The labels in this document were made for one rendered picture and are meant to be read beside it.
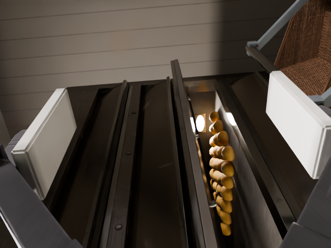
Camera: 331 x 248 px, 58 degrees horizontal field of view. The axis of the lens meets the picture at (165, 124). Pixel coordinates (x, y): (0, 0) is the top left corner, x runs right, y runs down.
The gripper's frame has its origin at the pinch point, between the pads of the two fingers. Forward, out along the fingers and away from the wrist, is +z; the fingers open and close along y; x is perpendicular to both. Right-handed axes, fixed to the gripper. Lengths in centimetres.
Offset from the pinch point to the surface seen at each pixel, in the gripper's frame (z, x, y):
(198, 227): 30, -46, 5
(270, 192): 54, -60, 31
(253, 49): 85, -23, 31
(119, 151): 83, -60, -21
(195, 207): 36, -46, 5
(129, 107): 124, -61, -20
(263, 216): 56, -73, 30
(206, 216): 33, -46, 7
